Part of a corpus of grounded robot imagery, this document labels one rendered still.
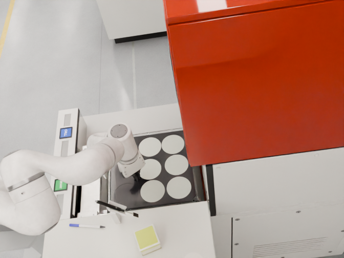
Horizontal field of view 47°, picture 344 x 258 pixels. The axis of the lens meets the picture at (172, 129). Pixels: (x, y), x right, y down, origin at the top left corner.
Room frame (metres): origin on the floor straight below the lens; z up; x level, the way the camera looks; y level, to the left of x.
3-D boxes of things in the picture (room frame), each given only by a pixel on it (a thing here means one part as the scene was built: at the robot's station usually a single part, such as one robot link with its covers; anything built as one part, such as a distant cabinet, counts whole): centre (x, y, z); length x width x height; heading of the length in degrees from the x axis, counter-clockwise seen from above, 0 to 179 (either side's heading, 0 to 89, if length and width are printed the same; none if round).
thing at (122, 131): (0.84, 0.19, 1.17); 0.09 x 0.08 x 0.13; 77
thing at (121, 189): (0.87, 0.12, 0.90); 0.34 x 0.34 x 0.01; 85
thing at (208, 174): (1.04, -0.12, 1.02); 0.82 x 0.03 x 0.40; 175
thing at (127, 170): (0.83, 0.18, 1.03); 0.10 x 0.07 x 0.11; 117
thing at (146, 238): (0.52, 0.16, 1.00); 0.07 x 0.07 x 0.07; 11
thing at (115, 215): (0.63, 0.25, 1.03); 0.06 x 0.04 x 0.13; 85
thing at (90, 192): (0.87, 0.38, 0.87); 0.36 x 0.08 x 0.03; 175
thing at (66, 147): (0.96, 0.48, 0.89); 0.55 x 0.09 x 0.14; 175
